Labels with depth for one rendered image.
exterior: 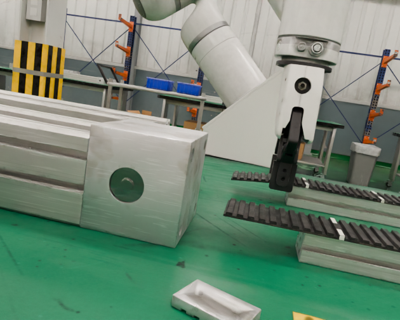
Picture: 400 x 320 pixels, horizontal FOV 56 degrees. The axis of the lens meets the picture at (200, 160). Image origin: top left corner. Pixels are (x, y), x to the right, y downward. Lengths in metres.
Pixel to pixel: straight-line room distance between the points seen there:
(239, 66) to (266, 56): 7.14
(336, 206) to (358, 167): 4.86
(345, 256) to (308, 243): 0.04
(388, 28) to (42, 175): 8.19
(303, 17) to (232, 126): 0.37
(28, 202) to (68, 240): 0.07
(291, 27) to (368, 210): 0.27
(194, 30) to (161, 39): 7.53
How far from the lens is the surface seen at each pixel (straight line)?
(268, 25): 8.18
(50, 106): 0.57
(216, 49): 0.93
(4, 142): 0.39
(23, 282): 0.28
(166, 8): 1.01
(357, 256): 0.38
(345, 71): 8.13
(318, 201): 0.55
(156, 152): 0.32
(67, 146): 0.35
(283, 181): 0.52
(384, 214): 0.57
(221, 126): 0.83
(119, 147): 0.33
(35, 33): 3.93
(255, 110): 0.81
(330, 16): 0.52
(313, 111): 0.50
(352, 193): 0.55
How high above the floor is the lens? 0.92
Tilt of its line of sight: 10 degrees down
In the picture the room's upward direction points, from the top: 9 degrees clockwise
